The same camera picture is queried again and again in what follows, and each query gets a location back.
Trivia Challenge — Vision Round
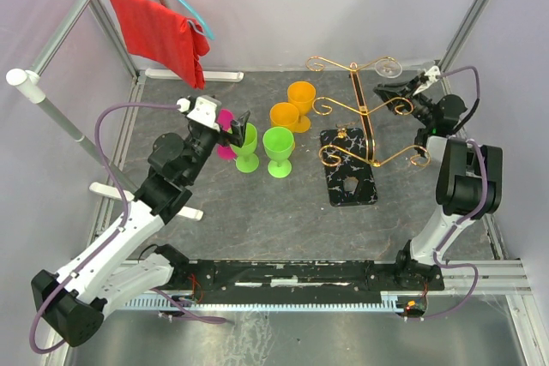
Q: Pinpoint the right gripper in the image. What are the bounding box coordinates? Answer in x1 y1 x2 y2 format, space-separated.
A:
372 75 433 128

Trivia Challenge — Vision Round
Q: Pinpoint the clear champagne flute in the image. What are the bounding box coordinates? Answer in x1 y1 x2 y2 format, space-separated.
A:
374 57 403 79

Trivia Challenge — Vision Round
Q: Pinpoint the orange plastic goblet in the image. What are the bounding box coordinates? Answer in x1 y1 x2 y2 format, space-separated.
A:
269 102 299 133
287 81 316 133

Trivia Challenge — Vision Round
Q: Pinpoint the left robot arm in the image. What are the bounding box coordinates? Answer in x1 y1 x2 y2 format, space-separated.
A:
28 110 250 354

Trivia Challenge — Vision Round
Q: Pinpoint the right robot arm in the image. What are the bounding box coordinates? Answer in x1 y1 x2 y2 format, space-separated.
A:
366 78 503 291

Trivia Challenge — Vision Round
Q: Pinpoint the pink plastic goblet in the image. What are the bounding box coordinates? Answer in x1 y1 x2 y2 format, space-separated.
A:
216 109 237 160

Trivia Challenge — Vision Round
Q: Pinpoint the green plastic goblet left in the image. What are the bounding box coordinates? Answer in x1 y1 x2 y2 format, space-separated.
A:
230 123 259 173

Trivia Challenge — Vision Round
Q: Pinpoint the green plastic goblet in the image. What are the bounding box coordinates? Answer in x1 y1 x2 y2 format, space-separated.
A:
262 126 294 178
230 123 259 173

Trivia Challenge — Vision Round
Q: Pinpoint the green plastic goblet right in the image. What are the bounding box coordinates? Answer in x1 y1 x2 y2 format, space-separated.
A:
262 126 294 178

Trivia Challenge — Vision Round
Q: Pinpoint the orange plastic goblet front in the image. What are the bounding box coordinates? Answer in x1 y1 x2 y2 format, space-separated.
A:
269 102 299 133

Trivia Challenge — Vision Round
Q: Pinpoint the white stand foot front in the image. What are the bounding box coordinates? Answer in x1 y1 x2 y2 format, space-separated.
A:
89 182 203 221

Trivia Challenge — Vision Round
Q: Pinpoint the red cloth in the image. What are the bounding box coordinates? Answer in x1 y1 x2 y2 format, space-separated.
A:
110 0 210 89

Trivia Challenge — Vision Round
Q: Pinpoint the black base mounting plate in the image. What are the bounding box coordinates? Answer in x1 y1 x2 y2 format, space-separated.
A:
163 260 444 303

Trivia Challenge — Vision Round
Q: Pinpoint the grey clothes stand pole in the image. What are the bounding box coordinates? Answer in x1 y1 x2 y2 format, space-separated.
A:
5 0 130 183

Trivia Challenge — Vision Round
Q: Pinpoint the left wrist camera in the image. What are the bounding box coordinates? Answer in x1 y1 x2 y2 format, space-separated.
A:
176 95 221 132

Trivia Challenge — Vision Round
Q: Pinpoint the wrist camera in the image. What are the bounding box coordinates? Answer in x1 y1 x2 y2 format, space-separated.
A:
413 65 441 96
176 95 221 132

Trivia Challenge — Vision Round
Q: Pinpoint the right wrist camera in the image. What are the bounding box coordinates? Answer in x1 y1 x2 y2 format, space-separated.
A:
413 65 441 96

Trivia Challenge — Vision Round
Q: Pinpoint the gold wire wine glass rack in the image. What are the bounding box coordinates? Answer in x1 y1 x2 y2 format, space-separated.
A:
305 56 431 167

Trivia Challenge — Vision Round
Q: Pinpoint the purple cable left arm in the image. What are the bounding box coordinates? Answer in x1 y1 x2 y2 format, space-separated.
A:
27 102 228 354

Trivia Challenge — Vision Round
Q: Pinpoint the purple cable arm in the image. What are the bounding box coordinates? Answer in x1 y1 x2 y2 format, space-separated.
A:
422 65 490 322
27 102 228 354

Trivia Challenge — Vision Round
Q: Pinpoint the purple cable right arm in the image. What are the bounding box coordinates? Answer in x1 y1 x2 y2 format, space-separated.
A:
422 65 490 322

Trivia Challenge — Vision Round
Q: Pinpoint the white cable duct strip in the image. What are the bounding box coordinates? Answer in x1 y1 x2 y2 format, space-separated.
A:
122 293 404 314

